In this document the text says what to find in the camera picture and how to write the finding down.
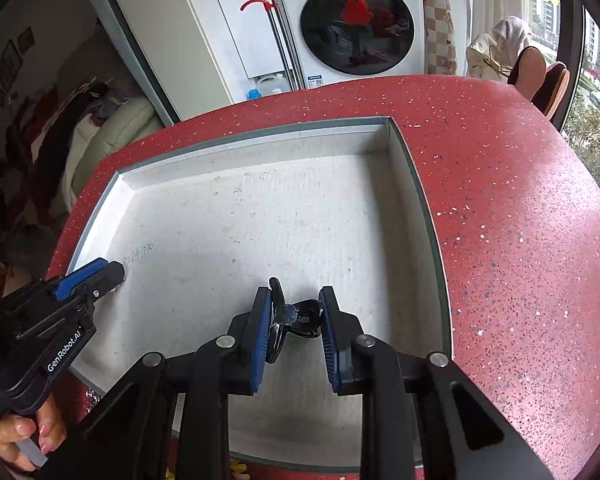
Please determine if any pile of clothes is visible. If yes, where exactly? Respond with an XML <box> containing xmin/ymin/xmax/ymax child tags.
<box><xmin>0</xmin><ymin>79</ymin><xmax>111</xmax><ymax>222</ymax></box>

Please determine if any white detergent jug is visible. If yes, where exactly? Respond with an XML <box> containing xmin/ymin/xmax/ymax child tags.
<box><xmin>256</xmin><ymin>73</ymin><xmax>290</xmax><ymax>96</ymax></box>

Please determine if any checkered towel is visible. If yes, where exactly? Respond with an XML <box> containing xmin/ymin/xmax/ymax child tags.
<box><xmin>422</xmin><ymin>0</ymin><xmax>457</xmax><ymax>76</ymax></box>

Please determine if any blue-capped bottle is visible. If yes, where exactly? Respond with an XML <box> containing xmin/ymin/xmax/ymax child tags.
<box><xmin>247</xmin><ymin>89</ymin><xmax>262</xmax><ymax>101</ymax></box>

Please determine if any black hair claw clip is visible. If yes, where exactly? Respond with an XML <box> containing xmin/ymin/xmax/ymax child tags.
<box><xmin>265</xmin><ymin>278</ymin><xmax>323</xmax><ymax>364</ymax></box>

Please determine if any white cabinet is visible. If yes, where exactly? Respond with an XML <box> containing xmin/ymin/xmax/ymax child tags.
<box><xmin>114</xmin><ymin>0</ymin><xmax>285</xmax><ymax>120</ymax></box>

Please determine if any white washing machine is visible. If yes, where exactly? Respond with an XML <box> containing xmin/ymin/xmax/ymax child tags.
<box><xmin>276</xmin><ymin>0</ymin><xmax>425</xmax><ymax>89</ymax></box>

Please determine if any person's left hand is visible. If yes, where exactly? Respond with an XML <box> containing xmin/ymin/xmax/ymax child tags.
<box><xmin>0</xmin><ymin>394</ymin><xmax>67</xmax><ymax>472</ymax></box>

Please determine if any brown chair far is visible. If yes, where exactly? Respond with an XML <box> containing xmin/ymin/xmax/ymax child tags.
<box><xmin>507</xmin><ymin>46</ymin><xmax>546</xmax><ymax>101</ymax></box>

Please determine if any brown chair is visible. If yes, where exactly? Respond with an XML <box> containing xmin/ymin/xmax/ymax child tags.
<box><xmin>507</xmin><ymin>46</ymin><xmax>546</xmax><ymax>101</ymax></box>
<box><xmin>531</xmin><ymin>61</ymin><xmax>570</xmax><ymax>119</ymax></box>

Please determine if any beige sofa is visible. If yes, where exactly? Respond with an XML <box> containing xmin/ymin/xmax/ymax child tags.
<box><xmin>59</xmin><ymin>96</ymin><xmax>164</xmax><ymax>211</ymax></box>

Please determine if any grey jewelry tray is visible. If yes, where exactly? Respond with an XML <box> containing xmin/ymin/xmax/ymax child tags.
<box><xmin>66</xmin><ymin>116</ymin><xmax>454</xmax><ymax>466</ymax></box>

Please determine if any brown chair near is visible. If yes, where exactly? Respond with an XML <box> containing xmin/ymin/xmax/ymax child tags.
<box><xmin>531</xmin><ymin>61</ymin><xmax>570</xmax><ymax>119</ymax></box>

